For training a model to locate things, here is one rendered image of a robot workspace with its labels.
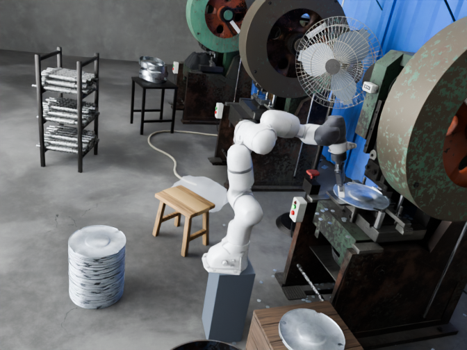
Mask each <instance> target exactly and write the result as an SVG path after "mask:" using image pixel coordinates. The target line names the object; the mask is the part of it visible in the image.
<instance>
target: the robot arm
mask: <svg viewBox="0 0 467 350"><path fill-rule="evenodd" d="M234 135H235V136H234V139H233V140H234V142H235V145H233V146H231V147H230V149H229V150H228V154H227V165H228V169H227V171H228V176H229V190H228V192H227V198H228V201H229V203H230V205H231V207H232V208H233V209H234V212H235V217H234V219H233V220H231V221H230V222H229V227H228V231H227V236H226V237H225V238H224V239H222V241H221V242H220V243H218V244H216V245H214V246H212V247H211V248H210V249H209V250H208V253H205V254H204V255H203V257H202V262H203V264H204V268H205V269H206V270H207V271H208V272H213V273H221V274H235V275H240V273H241V272H242V271H243V270H245V269H246V268H247V266H248V261H247V253H248V249H249V243H250V241H249V238H250V235H251V232H252V228H253V226H254V225H256V224H258V223H259V222H260V221H261V220H262V218H263V211H262V208H261V206H260V204H259V202H258V201H257V200H256V199H255V198H254V195H253V193H252V190H251V189H252V186H253V184H254V172H253V164H252V157H251V152H252V151H255V152H256V153H259V154H263V155H265V154H267V153H269V152H271V151H272V149H273V147H274V146H275V143H276V140H277V136H279V137H281V138H293V137H297V138H299V139H301V141H303V143H305V144H314V145H320V146H326V147H328V146H329V149H328V152H331V160H332V161H334V162H336V164H335V168H336V169H335V170H334V171H335V174H336V183H337V184H336V185H337V186H338V197H340V198H345V185H344V184H345V182H344V181H345V162H344V160H347V152H346V151H347V150H350V149H354V148H356V147H357V144H355V143H353V142H348V141H347V139H346V126H345V120H344V118H343V117H342V116H340V115H330V116H328V118H327V121H326V122H325V123H324V124H323V125H317V124H305V125H301V124H300V121H299V119H298V117H296V116H294V115H292V114H290V113H287V112H284V111H280V110H268V111H265V112H264V113H263V114H262V116H261V123H260V124H255V123H254V122H251V121H249V120H243V121H241V122H239V123H238V124H237V126H236V128H235V131H234Z"/></svg>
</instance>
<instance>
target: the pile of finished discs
mask: <svg viewBox="0 0 467 350"><path fill-rule="evenodd" d="M279 335H280V338H281V339H282V342H283V343H284V344H285V346H286V347H287V348H288V349H289V350H344V346H345V337H344V335H343V332H342V330H341V328H340V327H339V326H338V324H337V323H336V322H335V321H334V320H332V319H331V318H329V317H328V316H326V315H324V314H322V313H317V312H316V311H315V310H311V309H306V308H298V309H294V310H290V311H288V312H287V313H286V314H284V316H283V317H282V318H281V320H280V323H279Z"/></svg>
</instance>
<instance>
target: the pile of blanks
mask: <svg viewBox="0 0 467 350"><path fill-rule="evenodd" d="M68 253H69V255H68V261H69V295H70V298H71V300H72V301H73V302H74V303H75V304H76V305H78V306H80V307H82V308H87V309H97V308H99V309H100V308H105V307H108V306H111V305H112V304H114V303H115V302H117V301H118V300H119V299H120V297H121V296H122V294H123V291H124V274H125V272H124V269H125V257H126V244H125V245H124V247H123V249H122V250H121V251H119V252H117V253H115V254H114V255H111V256H108V257H104V258H86V257H83V256H80V255H78V254H76V253H75V252H73V251H72V250H71V249H70V247H69V244H68Z"/></svg>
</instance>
